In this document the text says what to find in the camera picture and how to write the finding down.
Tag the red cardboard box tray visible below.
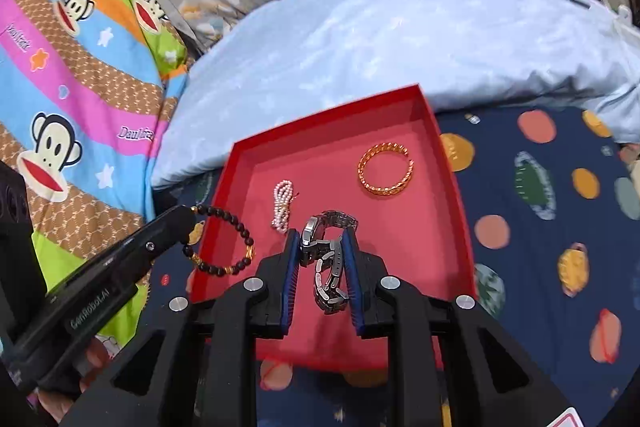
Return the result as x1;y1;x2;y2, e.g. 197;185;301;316
187;83;478;370

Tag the light blue quilt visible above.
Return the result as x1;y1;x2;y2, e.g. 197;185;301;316
150;0;640;190

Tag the black bead bracelet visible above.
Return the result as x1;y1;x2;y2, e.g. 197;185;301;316
182;204;257;279

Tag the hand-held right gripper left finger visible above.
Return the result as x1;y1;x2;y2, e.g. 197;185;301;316
60;229;301;427

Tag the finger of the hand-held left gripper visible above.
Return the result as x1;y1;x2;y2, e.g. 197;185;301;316
106;206;197;269

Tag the dark planet printed sheet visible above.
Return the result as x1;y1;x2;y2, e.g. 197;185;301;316
135;104;640;427

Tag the gold chain bangle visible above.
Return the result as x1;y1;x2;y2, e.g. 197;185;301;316
357;142;416;197

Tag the monkey printed striped blanket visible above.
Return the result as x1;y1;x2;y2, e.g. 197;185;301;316
0;0;189;358

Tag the white pearl bracelet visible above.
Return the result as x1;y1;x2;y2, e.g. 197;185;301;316
271;179;300;235

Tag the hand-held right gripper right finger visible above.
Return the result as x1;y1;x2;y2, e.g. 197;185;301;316
340;227;576;427

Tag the person's left hand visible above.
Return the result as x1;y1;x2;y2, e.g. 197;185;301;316
36;337;112;424

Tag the silver metal wristwatch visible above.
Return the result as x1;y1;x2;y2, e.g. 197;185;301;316
300;210;360;315

